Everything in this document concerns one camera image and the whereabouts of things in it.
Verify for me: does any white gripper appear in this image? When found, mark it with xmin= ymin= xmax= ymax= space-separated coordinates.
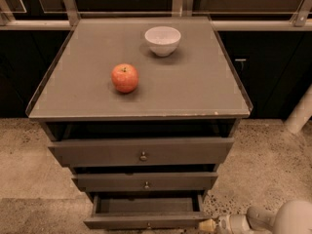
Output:
xmin=198 ymin=214 xmax=254 ymax=234

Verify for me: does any grey drawer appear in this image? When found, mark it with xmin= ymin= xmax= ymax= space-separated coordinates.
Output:
xmin=84 ymin=191 xmax=210 ymax=230
xmin=49 ymin=137 xmax=234 ymax=168
xmin=72 ymin=172 xmax=217 ymax=192

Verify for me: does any grey drawer cabinet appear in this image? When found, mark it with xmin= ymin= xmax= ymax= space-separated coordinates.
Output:
xmin=26 ymin=18 xmax=252 ymax=230

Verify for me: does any red apple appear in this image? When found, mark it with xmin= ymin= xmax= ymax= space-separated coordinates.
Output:
xmin=111 ymin=63 xmax=138 ymax=94

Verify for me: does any dark background cabinet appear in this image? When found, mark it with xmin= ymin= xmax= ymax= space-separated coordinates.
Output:
xmin=219 ymin=31 xmax=312 ymax=119

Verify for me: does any white ceramic bowl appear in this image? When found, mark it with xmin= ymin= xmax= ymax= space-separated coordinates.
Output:
xmin=144 ymin=26 xmax=181 ymax=57

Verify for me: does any white pipe post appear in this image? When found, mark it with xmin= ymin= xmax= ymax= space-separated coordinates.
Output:
xmin=285 ymin=85 xmax=312 ymax=134

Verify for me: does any metal railing frame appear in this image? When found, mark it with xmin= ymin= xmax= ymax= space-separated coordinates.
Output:
xmin=1 ymin=0 xmax=312 ymax=31

